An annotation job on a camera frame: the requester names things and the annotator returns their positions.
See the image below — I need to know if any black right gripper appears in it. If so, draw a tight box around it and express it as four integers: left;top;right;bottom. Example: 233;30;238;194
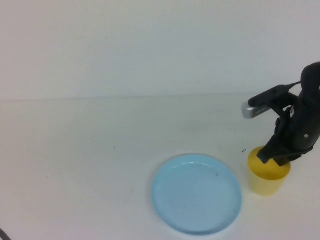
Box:
257;96;320;167

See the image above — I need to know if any yellow plastic cup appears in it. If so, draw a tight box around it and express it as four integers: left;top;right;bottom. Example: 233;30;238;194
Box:
247;146;292;196

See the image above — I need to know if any light blue plastic plate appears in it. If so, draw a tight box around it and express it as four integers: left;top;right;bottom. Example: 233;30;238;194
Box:
151;153;243;236

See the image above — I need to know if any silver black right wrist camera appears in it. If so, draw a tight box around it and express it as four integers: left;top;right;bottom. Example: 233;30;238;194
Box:
241;84;296;120

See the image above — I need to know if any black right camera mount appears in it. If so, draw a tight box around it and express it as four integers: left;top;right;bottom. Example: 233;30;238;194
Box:
269;92;300;117

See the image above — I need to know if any black right camera cable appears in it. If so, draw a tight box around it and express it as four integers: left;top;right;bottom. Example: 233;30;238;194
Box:
286;80;304;90

